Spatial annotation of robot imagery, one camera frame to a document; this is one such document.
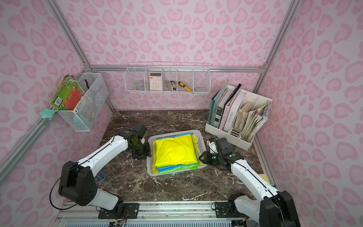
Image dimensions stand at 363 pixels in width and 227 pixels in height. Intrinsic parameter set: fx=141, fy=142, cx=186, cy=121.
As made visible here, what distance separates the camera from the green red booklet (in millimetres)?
676

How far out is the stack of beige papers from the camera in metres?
0.84

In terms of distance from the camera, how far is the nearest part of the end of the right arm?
1.93 ft
